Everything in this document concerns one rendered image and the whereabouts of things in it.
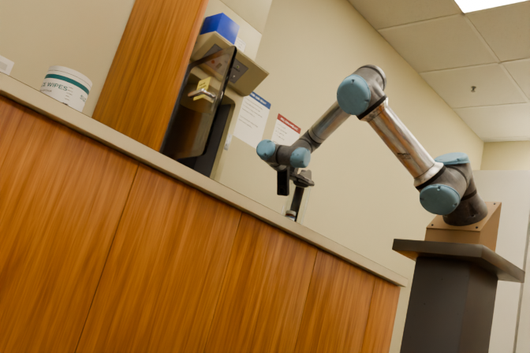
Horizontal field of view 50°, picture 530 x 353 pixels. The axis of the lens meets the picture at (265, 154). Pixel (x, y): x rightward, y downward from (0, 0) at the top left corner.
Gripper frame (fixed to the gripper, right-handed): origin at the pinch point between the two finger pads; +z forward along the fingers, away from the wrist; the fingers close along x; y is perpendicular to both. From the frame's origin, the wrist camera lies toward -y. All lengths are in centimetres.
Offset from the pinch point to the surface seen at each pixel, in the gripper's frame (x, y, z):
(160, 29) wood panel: 43, 37, -61
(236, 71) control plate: 18, 31, -40
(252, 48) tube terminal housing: 22, 48, -29
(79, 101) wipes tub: 25, -13, -100
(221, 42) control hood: 18, 35, -55
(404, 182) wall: 10, 66, 183
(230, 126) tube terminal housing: 21.8, 12.5, -28.3
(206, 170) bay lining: 27.3, -7.0, -28.0
